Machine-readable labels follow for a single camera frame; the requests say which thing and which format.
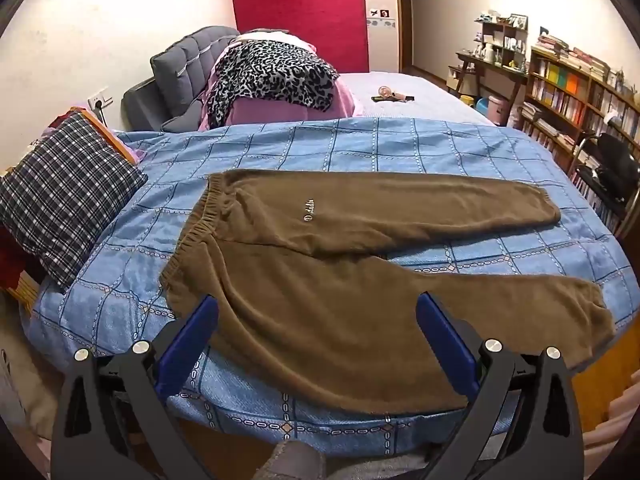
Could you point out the dark plaid pillow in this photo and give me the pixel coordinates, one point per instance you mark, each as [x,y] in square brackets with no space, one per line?
[65,195]

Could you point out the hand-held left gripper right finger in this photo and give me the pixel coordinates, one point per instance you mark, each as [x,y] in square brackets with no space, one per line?
[445,345]

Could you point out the grey cloth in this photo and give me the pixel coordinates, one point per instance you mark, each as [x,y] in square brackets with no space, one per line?
[292,462]

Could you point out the brown fleece pants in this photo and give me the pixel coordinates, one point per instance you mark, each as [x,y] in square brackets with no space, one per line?
[320,320]

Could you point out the blue plastic bin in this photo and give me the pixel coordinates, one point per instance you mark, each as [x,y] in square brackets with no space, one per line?
[482,106]

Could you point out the lilac bed sheet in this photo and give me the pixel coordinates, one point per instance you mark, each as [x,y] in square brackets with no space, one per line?
[430,95]

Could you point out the leopard print cloth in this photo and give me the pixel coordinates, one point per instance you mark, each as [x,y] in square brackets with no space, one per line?
[270,72]

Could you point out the wooden bookshelf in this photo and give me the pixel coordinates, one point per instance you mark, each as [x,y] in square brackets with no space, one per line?
[565,85]

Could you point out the black remote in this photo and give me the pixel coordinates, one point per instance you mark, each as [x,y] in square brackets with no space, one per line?
[395,98]

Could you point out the dark red cloth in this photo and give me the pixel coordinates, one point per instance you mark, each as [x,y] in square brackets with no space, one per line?
[10,260]

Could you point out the pink cloth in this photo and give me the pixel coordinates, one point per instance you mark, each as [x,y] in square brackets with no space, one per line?
[617,425]

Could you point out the pink plastic bin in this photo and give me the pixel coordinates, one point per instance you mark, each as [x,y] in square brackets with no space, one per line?
[500,109]

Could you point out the blue checked blanket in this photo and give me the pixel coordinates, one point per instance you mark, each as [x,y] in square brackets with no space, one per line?
[400,150]

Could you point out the small desktop shelf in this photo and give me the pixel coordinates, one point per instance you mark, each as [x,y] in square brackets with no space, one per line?
[500,35]

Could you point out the wooden desk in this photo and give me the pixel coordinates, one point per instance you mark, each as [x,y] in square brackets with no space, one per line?
[495,67]

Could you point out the wall socket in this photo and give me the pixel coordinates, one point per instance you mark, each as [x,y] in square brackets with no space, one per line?
[100,99]

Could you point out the pink quilt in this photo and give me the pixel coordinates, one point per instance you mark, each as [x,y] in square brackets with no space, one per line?
[260,110]

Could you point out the grey tufted headboard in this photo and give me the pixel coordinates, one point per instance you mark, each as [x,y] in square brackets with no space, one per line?
[180,65]

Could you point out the stack of books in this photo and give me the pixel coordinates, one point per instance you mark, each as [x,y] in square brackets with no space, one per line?
[575,57]

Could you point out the orange bordered pillow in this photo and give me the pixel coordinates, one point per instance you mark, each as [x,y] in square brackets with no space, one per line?
[112,140]

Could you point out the red upholstered panel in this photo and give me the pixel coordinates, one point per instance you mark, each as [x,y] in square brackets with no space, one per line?
[300,5]

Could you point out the black chair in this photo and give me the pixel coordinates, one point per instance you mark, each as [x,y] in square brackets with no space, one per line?
[617,160]

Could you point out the pink handheld fan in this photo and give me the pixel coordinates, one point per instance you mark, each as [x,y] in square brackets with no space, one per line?
[386,91]

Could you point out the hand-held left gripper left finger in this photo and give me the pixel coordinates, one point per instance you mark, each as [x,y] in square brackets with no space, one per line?
[187,345]

